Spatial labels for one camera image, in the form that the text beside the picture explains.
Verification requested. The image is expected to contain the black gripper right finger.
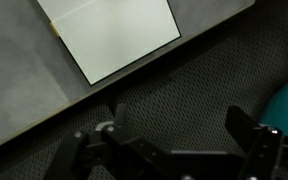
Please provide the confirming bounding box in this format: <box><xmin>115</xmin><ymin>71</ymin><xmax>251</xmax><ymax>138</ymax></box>
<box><xmin>225</xmin><ymin>106</ymin><xmax>288</xmax><ymax>180</ymax></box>

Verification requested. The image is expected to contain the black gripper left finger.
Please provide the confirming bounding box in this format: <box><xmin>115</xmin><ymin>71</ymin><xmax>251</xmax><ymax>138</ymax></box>
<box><xmin>44</xmin><ymin>104</ymin><xmax>158</xmax><ymax>180</ymax></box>

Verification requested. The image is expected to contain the large book black yellow cover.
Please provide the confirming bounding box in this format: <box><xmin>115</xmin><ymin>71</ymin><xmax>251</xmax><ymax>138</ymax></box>
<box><xmin>37</xmin><ymin>0</ymin><xmax>180</xmax><ymax>84</ymax></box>

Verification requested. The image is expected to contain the teal throw pillow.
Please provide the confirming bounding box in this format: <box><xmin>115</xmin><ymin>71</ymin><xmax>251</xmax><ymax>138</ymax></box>
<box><xmin>260</xmin><ymin>84</ymin><xmax>288</xmax><ymax>136</ymax></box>

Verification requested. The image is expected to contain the dark grey patterned sofa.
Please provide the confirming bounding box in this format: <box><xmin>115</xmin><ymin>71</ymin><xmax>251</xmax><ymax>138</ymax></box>
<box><xmin>0</xmin><ymin>0</ymin><xmax>288</xmax><ymax>180</ymax></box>

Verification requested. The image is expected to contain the grey coffee table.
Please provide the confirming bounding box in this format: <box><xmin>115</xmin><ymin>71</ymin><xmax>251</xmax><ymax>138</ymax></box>
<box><xmin>0</xmin><ymin>0</ymin><xmax>258</xmax><ymax>146</ymax></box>

